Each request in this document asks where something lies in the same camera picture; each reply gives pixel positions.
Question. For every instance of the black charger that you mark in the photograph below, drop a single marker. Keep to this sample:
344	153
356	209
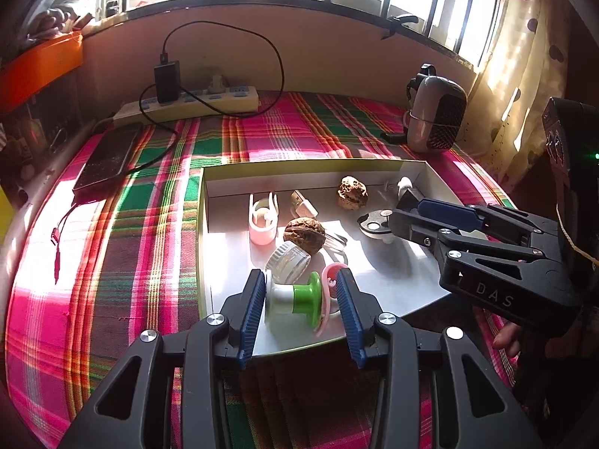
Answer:
167	82

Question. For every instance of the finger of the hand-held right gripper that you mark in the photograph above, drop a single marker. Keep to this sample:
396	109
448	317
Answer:
421	231
449	215

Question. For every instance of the clear jar with white cap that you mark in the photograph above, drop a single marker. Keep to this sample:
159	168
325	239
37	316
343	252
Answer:
288	262

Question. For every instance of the dark brown walnut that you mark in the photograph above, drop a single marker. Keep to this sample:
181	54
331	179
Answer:
304	236

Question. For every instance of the pink plastic clip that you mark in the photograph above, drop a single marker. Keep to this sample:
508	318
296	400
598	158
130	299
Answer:
330	273
262	234

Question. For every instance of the green and white spool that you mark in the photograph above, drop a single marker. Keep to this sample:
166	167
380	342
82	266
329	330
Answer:
290	297

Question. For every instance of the black window clamp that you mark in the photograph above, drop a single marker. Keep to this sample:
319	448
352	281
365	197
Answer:
402	21

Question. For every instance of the beige plug adapter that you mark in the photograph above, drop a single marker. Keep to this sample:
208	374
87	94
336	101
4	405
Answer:
218	85

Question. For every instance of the cream dotted curtain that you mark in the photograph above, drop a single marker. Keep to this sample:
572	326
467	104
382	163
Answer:
529	79

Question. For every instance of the orange box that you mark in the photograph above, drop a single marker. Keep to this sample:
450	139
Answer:
42	70

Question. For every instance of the beige power strip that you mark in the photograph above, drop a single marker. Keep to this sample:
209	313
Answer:
210	100

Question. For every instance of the light brown walnut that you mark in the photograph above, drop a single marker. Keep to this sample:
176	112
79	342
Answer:
352	191

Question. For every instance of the black oval disc holder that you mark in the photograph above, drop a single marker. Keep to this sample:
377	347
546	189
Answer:
374	224

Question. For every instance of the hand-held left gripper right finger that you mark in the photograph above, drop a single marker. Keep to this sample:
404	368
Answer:
348	318

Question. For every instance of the pink green plaid blanket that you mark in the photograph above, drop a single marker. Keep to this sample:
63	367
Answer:
140	252

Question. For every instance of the clear plastic bag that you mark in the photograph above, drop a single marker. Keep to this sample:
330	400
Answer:
51	14

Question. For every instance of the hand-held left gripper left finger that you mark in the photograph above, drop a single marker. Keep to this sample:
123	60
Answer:
250	308

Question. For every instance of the black phone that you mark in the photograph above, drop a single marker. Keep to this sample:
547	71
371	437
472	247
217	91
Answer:
105	163

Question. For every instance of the person's right hand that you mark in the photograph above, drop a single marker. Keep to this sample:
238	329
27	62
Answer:
507	336

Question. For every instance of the small white fan heater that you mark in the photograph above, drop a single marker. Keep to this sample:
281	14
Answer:
430	117

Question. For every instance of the white and green cardboard box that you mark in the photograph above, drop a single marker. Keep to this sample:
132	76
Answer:
388	285

